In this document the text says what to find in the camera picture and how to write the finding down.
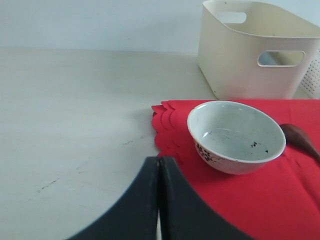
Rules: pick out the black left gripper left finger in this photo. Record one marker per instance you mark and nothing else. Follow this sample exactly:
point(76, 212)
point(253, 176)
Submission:
point(135, 214)

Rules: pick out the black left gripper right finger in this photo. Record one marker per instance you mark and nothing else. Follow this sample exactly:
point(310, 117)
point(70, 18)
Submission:
point(183, 214)

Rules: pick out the white ceramic bowl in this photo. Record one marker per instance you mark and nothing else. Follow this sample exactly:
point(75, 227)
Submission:
point(234, 138)

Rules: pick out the red scalloped tablecloth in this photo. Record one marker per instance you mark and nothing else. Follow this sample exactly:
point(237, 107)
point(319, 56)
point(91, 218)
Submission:
point(280, 201)

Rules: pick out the dark wooden spoon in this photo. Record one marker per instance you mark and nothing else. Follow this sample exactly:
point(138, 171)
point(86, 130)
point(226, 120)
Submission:
point(300, 140)

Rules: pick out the cream plastic bin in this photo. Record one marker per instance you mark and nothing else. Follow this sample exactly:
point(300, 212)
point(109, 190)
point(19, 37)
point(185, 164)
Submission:
point(254, 50)

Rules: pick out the white perforated plastic basket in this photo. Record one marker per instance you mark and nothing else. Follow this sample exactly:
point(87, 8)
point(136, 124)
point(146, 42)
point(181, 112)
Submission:
point(310, 83)

